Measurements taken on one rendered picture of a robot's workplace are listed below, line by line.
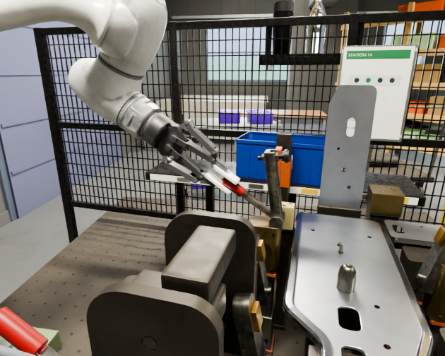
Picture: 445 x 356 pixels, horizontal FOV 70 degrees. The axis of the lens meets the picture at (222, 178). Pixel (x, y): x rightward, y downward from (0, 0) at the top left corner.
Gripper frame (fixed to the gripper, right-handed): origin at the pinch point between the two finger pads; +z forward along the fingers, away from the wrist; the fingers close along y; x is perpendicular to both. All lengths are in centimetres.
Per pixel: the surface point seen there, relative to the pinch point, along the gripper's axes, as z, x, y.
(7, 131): -196, 163, -164
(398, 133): 37, 54, 28
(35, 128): -199, 200, -170
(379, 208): 38.8, 23.4, 10.1
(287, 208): 16.7, 6.1, 0.9
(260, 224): 12.9, -1.7, -2.8
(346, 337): 29.7, -24.6, 2.1
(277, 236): 17.3, -2.7, -2.3
